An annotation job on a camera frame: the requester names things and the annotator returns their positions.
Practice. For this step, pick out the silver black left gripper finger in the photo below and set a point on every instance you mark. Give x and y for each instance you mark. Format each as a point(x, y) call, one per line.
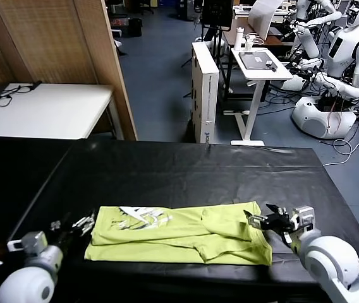
point(84, 223)
point(55, 225)

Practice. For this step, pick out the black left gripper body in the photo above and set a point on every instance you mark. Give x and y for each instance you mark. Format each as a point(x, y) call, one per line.
point(64, 239)

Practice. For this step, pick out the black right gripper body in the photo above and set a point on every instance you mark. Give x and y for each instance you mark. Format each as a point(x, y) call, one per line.
point(277, 224)

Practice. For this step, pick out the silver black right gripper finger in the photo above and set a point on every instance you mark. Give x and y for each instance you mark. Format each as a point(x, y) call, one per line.
point(255, 220)
point(278, 210)

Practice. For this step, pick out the yellow-green t-shirt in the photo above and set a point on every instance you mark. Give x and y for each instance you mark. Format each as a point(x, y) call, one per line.
point(179, 240)

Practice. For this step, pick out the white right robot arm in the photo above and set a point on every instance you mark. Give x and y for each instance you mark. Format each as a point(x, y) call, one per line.
point(331, 265)

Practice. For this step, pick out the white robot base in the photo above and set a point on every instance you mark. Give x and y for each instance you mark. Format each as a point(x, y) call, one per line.
point(315, 121)

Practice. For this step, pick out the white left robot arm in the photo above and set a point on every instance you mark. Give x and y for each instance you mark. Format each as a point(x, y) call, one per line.
point(31, 277)

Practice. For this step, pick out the black side table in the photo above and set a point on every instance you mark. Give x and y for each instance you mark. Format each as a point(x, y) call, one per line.
point(9, 176)

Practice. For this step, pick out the black table cover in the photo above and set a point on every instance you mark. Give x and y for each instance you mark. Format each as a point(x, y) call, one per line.
point(182, 173)

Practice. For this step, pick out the white folding table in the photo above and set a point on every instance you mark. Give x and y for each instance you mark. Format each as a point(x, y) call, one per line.
point(46, 110)

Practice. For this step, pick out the white standing desk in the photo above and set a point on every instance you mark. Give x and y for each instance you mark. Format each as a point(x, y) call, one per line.
point(261, 74)

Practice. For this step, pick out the tall white cardboard box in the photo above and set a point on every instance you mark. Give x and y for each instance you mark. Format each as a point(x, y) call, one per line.
point(204, 85)

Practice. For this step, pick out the small black device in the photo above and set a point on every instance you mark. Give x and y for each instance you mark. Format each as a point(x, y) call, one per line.
point(271, 65)

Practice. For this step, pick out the grey laptop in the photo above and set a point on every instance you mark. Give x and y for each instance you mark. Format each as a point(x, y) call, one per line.
point(255, 60)

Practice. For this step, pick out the white cup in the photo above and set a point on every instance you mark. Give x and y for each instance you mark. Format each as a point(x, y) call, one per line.
point(249, 45)

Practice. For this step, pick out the white humanoid robot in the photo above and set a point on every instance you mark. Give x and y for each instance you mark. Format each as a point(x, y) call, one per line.
point(340, 53)
point(307, 41)

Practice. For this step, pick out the brown desk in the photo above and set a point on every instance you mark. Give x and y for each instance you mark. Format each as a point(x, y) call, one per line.
point(274, 40)

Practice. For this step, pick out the white water bottle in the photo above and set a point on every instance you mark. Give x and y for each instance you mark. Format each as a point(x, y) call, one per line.
point(238, 39)

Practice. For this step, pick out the black tripod stand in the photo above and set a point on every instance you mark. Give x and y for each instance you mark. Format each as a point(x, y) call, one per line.
point(219, 39)

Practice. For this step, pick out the wooden folding screen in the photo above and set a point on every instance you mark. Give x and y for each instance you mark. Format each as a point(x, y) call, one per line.
point(56, 41)

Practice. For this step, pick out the white curved sheet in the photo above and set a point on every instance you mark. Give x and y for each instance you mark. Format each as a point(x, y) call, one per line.
point(261, 19)

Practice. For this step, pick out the black trash bin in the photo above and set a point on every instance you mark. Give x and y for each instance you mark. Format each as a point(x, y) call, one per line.
point(135, 27)

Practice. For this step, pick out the black monitor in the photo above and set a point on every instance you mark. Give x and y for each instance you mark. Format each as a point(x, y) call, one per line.
point(216, 12)

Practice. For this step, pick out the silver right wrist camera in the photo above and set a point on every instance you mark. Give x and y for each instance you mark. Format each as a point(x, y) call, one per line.
point(304, 217)

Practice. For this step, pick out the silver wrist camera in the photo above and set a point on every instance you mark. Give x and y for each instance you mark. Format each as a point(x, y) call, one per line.
point(32, 242)
point(304, 217)

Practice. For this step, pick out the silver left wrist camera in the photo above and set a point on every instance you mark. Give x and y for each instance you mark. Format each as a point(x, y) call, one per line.
point(32, 242)

